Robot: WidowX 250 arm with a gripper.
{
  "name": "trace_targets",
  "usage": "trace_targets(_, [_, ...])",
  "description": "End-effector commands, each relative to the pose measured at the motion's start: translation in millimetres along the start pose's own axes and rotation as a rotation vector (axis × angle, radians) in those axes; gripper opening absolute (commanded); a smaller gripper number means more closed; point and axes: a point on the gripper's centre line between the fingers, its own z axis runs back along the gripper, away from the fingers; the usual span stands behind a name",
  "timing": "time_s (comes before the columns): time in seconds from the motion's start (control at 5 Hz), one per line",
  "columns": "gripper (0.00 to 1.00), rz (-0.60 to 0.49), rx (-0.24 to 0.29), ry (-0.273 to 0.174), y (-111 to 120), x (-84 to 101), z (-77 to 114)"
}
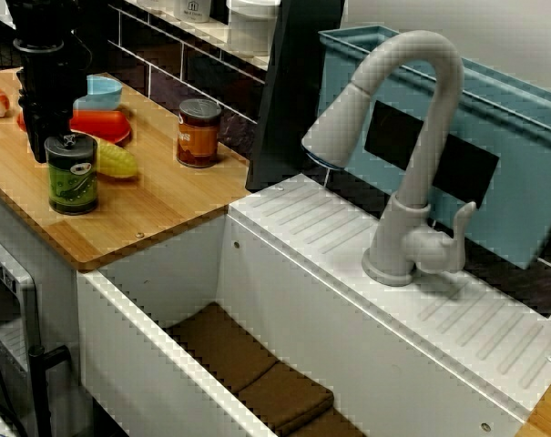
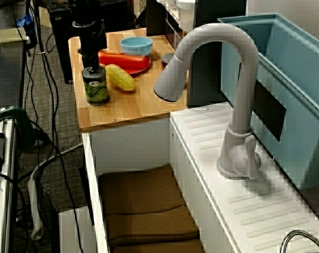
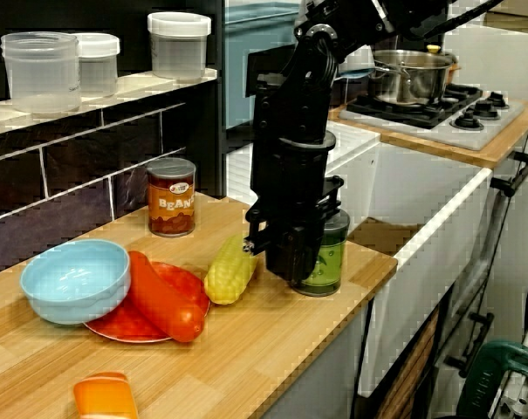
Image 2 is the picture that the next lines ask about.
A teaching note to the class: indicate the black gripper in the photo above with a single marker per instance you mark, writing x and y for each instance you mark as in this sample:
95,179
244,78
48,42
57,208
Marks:
92,39

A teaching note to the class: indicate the green peas toy can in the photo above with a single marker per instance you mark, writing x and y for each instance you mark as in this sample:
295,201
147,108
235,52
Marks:
96,91

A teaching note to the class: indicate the yellow toy corn cob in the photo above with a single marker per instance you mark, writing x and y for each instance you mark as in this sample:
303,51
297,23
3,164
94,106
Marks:
121,77

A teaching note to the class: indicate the light blue bowl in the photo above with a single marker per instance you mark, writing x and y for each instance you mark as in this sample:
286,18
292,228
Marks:
136,47

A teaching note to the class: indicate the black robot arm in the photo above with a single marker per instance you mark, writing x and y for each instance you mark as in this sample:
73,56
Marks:
86,10

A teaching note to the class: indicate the red toy sausage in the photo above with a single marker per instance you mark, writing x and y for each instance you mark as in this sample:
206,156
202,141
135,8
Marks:
122,61

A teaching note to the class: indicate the red plate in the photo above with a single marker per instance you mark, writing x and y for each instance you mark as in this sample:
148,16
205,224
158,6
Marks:
140,69

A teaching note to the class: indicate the black keyboard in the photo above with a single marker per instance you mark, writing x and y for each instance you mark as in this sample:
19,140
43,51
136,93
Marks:
59,5

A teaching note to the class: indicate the brown beans toy can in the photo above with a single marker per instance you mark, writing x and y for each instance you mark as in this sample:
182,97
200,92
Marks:
166,61

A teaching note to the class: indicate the yellow paper note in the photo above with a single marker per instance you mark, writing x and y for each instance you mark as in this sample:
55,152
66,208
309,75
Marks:
9,34

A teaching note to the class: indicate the green clamp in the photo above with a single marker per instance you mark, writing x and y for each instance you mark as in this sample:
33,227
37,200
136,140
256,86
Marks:
19,118

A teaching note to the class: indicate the white toy sink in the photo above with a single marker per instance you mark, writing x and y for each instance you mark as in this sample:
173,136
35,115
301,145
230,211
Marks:
138,147

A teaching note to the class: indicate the brown cloth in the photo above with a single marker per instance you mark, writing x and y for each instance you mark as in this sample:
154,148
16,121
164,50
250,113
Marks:
143,195

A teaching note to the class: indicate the white power strip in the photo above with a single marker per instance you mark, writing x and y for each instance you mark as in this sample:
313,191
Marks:
34,205

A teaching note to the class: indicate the gray toy faucet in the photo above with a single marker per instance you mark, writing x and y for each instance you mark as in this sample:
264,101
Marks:
243,105

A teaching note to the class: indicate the white box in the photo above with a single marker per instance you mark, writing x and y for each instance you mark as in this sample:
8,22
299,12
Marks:
75,232

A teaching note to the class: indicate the teal plastic bin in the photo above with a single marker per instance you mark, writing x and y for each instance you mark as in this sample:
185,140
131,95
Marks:
301,126

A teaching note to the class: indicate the steel pot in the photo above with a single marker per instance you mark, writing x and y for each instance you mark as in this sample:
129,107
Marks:
297,232

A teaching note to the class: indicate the silver metal frame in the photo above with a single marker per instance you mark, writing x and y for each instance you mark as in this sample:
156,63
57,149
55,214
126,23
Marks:
5,184

